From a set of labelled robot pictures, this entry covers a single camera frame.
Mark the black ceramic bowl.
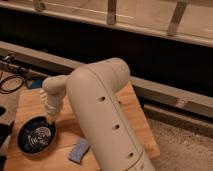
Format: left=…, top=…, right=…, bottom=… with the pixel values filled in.
left=17, top=116, right=56, bottom=155

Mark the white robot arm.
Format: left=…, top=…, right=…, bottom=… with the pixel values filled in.
left=42, top=58, right=156, bottom=171

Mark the white tube bottle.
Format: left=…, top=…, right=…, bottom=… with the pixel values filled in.
left=40, top=89, right=47, bottom=104

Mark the wooden cutting board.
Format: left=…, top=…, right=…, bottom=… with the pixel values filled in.
left=4, top=83, right=160, bottom=171

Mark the blue box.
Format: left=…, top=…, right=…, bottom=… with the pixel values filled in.
left=29, top=79, right=43, bottom=89

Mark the blue sponge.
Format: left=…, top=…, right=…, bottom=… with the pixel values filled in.
left=68, top=138, right=90, bottom=164

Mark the black coiled cable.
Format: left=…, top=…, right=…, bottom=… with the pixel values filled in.
left=0, top=74, right=26, bottom=95

